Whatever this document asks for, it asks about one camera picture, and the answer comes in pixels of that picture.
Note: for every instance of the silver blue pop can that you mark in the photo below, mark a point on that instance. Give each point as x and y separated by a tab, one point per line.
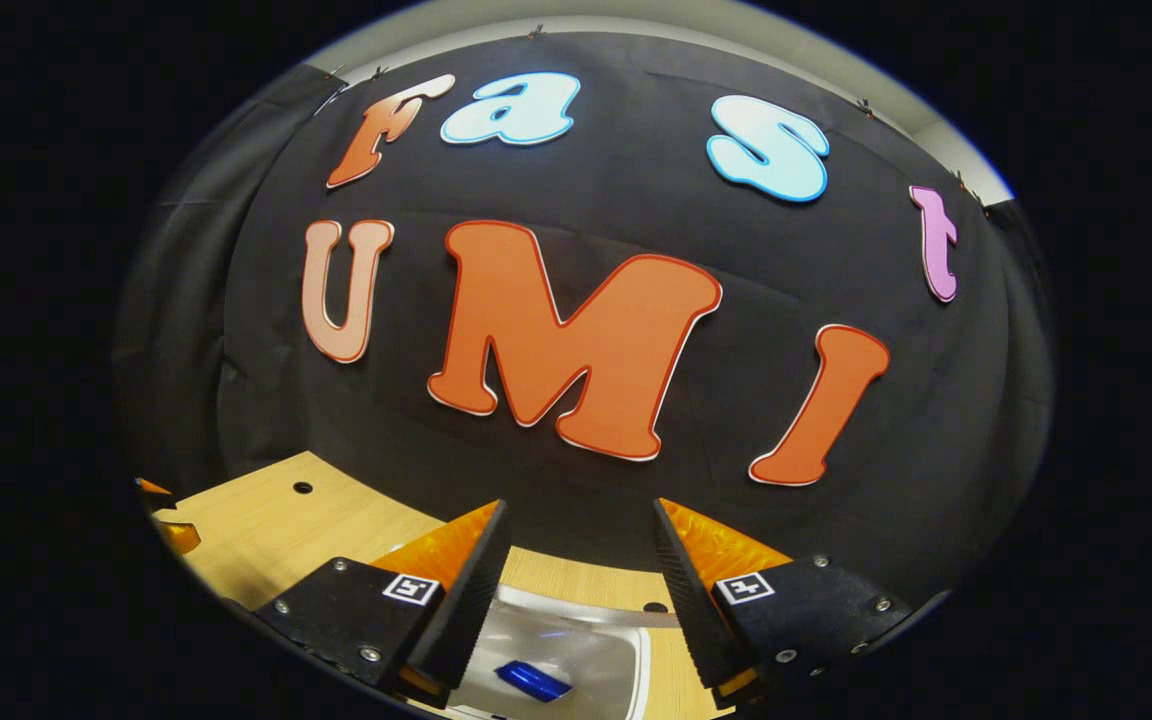
534	681

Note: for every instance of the white desktop garbage bin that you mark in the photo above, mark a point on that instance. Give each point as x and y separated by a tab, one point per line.
586	640

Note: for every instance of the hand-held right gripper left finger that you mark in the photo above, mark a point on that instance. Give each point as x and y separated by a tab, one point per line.
466	600

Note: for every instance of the wooden desktop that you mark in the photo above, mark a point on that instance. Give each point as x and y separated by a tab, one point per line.
266	530

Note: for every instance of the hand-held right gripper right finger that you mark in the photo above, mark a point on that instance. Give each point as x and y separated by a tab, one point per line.
686	600

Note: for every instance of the black backdrop cloth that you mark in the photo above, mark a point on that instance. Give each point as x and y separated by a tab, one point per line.
636	180

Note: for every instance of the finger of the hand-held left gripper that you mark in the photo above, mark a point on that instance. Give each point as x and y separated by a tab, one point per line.
181	538
156	497

